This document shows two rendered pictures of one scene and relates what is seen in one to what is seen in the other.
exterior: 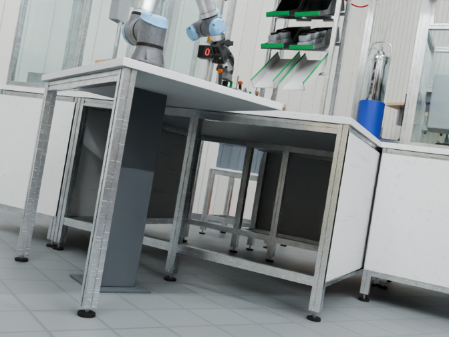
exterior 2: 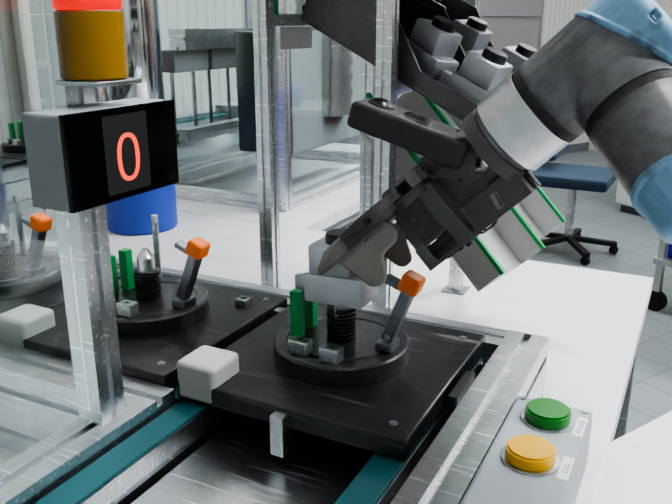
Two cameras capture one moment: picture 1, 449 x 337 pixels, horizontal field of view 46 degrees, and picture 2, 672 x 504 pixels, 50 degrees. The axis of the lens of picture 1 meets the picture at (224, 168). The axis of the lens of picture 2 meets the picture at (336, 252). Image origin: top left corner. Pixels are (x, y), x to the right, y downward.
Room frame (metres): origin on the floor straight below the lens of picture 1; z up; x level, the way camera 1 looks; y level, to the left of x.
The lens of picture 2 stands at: (2.74, 0.76, 1.30)
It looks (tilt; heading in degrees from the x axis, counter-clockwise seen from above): 18 degrees down; 271
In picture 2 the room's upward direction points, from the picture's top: straight up
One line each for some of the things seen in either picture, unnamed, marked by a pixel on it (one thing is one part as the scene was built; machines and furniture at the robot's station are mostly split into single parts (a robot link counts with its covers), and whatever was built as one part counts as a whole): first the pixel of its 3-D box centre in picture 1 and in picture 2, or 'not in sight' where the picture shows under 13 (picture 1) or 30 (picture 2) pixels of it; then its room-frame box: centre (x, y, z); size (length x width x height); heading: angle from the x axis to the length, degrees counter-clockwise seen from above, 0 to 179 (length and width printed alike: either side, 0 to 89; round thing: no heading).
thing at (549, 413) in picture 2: not in sight; (547, 417); (2.56, 0.18, 0.96); 0.04 x 0.04 x 0.02
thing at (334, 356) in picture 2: not in sight; (331, 353); (2.75, 0.12, 1.00); 0.02 x 0.01 x 0.02; 154
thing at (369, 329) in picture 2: not in sight; (341, 346); (2.74, 0.07, 0.98); 0.14 x 0.14 x 0.02
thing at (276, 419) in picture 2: not in sight; (279, 434); (2.80, 0.18, 0.95); 0.01 x 0.01 x 0.04; 64
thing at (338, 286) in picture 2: (227, 73); (332, 264); (2.75, 0.07, 1.07); 0.08 x 0.04 x 0.07; 154
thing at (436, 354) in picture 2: not in sight; (341, 363); (2.74, 0.07, 0.96); 0.24 x 0.24 x 0.02; 64
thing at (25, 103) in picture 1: (101, 172); not in sight; (3.62, 0.83, 0.43); 1.39 x 0.63 x 0.86; 154
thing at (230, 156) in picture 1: (256, 161); not in sight; (4.86, -0.28, 0.73); 0.62 x 0.42 x 0.23; 64
